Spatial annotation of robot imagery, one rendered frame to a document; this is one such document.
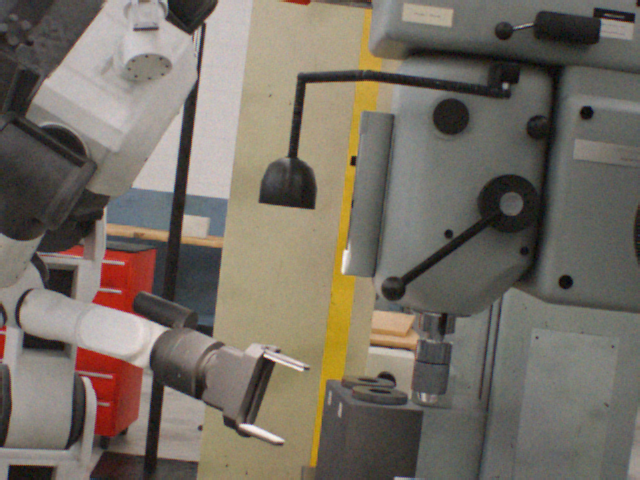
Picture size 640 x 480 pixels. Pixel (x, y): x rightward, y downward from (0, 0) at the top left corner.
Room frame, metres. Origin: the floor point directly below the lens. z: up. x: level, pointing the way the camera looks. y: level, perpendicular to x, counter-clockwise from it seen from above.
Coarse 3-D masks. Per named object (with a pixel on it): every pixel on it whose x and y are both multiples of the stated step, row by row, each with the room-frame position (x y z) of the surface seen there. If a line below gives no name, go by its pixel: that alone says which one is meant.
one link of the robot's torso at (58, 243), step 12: (72, 216) 2.01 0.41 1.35; (84, 216) 2.01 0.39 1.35; (96, 216) 2.01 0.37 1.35; (60, 228) 2.04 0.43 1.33; (72, 228) 2.04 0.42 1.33; (48, 240) 2.07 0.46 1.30; (60, 240) 2.07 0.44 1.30; (72, 240) 2.08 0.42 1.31; (48, 252) 2.10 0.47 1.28; (60, 252) 2.11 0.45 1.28
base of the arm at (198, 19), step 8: (208, 0) 1.94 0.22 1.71; (216, 0) 1.94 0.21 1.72; (208, 8) 1.94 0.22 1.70; (168, 16) 1.90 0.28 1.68; (192, 16) 1.93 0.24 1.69; (200, 16) 1.93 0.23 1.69; (208, 16) 1.94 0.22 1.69; (176, 24) 1.92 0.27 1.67; (184, 24) 1.94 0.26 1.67; (192, 24) 1.93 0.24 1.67; (200, 24) 1.94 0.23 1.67; (192, 32) 1.94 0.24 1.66
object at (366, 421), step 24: (336, 384) 2.05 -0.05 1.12; (360, 384) 2.01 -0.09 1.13; (384, 384) 2.03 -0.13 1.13; (336, 408) 1.98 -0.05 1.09; (360, 408) 1.89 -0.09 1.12; (384, 408) 1.89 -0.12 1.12; (408, 408) 1.90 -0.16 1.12; (336, 432) 1.95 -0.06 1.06; (360, 432) 1.89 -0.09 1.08; (384, 432) 1.89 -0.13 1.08; (408, 432) 1.90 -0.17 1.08; (336, 456) 1.93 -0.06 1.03; (360, 456) 1.89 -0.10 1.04; (384, 456) 1.89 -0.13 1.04; (408, 456) 1.90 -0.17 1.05
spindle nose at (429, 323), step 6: (420, 318) 1.59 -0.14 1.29; (426, 318) 1.58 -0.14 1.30; (432, 318) 1.57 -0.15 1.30; (438, 318) 1.57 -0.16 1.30; (450, 318) 1.58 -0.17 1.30; (456, 318) 1.59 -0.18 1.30; (420, 324) 1.59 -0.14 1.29; (426, 324) 1.58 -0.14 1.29; (432, 324) 1.57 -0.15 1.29; (438, 324) 1.57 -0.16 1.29; (450, 324) 1.58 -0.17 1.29; (426, 330) 1.58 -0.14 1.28; (432, 330) 1.57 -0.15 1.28; (438, 330) 1.57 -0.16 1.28; (450, 330) 1.58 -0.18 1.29
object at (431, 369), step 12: (420, 348) 1.58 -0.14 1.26; (420, 360) 1.58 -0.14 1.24; (432, 360) 1.57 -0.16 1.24; (444, 360) 1.58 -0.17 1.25; (420, 372) 1.58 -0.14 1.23; (432, 372) 1.57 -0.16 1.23; (444, 372) 1.58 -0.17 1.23; (420, 384) 1.58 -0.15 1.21; (432, 384) 1.57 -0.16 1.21; (444, 384) 1.58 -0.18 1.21
